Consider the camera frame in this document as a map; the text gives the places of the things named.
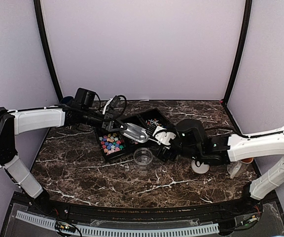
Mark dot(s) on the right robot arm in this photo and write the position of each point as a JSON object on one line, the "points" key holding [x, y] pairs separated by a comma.
{"points": [[225, 149]]}

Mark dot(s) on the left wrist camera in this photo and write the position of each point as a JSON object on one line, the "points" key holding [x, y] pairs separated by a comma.
{"points": [[111, 104]]}

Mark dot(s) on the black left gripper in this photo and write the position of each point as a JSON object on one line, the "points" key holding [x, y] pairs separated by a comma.
{"points": [[107, 123]]}

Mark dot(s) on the black frame post right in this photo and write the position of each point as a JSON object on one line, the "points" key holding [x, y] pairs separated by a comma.
{"points": [[239, 52]]}

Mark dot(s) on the clear plastic cup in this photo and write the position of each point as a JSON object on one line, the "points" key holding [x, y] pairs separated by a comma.
{"points": [[143, 158]]}

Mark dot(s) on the white slotted cable duct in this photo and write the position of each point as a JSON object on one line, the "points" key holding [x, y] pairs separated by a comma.
{"points": [[117, 229]]}

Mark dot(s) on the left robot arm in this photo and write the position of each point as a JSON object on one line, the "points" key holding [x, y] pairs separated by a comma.
{"points": [[16, 125]]}

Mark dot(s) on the white ceramic mug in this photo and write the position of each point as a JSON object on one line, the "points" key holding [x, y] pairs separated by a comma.
{"points": [[235, 169]]}

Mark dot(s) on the black three-compartment candy tray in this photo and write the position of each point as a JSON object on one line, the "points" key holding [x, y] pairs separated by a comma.
{"points": [[118, 143]]}

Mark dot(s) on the black frame post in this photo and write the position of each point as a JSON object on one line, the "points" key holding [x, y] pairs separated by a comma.
{"points": [[46, 49], [239, 52]]}

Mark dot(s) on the metal candy scoop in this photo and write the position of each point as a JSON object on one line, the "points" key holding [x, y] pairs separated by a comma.
{"points": [[138, 133]]}

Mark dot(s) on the white round lid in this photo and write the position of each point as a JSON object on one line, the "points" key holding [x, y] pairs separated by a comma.
{"points": [[199, 168]]}

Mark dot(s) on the black frame post left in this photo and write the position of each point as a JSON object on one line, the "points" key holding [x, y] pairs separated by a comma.
{"points": [[46, 49]]}

